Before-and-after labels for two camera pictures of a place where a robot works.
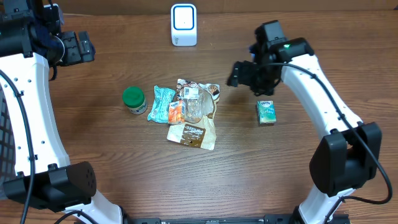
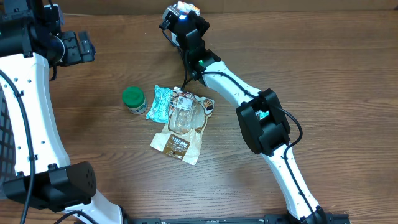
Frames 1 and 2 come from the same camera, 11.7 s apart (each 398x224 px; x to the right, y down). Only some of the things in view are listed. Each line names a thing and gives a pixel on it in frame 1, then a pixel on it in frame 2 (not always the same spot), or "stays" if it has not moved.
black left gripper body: x=82 y=47 stays
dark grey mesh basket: x=7 y=151 stays
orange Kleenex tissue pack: x=175 y=111 → x=186 y=7
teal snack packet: x=163 y=96 stays
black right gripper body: x=255 y=78 → x=203 y=26
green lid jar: x=134 y=98 stays
